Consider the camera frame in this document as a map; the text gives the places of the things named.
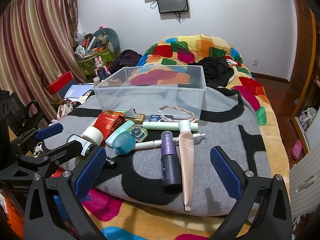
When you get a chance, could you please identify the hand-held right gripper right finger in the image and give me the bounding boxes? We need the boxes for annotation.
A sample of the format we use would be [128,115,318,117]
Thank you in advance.
[210,145,293,240]

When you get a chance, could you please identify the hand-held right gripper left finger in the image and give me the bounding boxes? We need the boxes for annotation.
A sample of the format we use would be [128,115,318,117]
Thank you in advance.
[24,146,108,240]

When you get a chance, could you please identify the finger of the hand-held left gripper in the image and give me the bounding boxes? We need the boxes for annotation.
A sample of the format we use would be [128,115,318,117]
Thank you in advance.
[10,124,64,155]
[15,140,84,173]

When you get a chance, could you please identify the glass bottle with white label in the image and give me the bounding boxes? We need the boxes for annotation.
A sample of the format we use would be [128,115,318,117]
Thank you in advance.
[65,134,117,168]

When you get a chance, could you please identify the white bandage roll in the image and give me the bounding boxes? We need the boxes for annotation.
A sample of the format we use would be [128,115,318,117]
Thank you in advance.
[81,126,104,147]

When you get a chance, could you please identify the beige tube with mint cap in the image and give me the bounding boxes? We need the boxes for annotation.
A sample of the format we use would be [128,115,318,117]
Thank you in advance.
[178,119,199,212]

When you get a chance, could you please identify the teal round jar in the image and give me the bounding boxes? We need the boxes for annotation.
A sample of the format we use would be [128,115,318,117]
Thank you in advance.
[112,132,137,155]

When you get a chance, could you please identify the red box with gold print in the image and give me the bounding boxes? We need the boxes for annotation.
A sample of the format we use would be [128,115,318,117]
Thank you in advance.
[94,111,125,140]

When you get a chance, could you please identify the mint green bottle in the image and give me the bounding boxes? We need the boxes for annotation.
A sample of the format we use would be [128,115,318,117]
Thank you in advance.
[105,120,135,147]

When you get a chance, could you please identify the purple spray bottle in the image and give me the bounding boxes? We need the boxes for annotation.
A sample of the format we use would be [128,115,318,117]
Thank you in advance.
[160,131,183,188]

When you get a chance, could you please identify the light green tube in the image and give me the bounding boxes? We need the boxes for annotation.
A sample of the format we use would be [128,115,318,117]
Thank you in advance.
[142,121,199,132]

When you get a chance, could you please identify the clear plastic bin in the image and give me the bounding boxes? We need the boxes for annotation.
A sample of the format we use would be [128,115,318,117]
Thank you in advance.
[93,65,207,120]

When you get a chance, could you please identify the pink bag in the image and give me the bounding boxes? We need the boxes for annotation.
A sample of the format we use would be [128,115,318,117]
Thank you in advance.
[57,104,73,120]

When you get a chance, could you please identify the black mesh chair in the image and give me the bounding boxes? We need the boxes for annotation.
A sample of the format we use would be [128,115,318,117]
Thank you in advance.
[9,92,48,137]

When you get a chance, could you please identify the grey black blanket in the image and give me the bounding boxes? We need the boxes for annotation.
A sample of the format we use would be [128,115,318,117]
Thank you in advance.
[44,84,272,217]

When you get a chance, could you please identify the large red box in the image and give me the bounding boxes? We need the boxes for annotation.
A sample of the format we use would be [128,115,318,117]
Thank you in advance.
[46,71,74,95]

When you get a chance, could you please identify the blue white notebook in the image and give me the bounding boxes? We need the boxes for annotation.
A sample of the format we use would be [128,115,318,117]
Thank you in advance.
[64,84,95,99]

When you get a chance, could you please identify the green floral soap block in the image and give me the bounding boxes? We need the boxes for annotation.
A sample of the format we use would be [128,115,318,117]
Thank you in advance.
[129,126,148,143]

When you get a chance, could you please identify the pink clog shoe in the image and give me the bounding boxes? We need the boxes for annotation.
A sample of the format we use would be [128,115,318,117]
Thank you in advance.
[291,139,303,160]

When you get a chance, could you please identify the green storage basket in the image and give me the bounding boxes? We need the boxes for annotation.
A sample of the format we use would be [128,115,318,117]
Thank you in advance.
[75,46,113,75]

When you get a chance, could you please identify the pink bunny figure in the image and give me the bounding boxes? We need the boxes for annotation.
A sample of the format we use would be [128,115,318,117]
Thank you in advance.
[94,56,110,77]

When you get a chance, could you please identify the small blue box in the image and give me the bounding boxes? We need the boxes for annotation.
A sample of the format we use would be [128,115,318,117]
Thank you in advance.
[149,114,174,122]

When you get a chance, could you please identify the white sneakers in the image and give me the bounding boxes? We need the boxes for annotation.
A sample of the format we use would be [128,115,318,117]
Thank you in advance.
[299,107,317,130]

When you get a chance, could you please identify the striped brown curtain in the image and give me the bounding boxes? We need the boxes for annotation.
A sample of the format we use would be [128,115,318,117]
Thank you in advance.
[0,0,83,130]

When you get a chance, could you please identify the black clothing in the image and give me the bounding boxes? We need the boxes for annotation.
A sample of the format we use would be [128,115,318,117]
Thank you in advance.
[199,56,235,88]

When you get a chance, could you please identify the dark maroon clothing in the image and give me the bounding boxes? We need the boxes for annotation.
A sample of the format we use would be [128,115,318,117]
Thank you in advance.
[110,49,143,73]

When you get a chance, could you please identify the wooden door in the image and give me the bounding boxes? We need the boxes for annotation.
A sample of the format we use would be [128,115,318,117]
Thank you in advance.
[290,0,317,90]

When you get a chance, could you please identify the braided rope bracelet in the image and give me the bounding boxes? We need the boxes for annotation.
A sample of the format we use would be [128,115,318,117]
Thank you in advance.
[158,105,195,123]

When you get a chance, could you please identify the small wall monitor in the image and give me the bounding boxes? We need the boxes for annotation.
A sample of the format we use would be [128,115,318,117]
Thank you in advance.
[156,0,188,14]

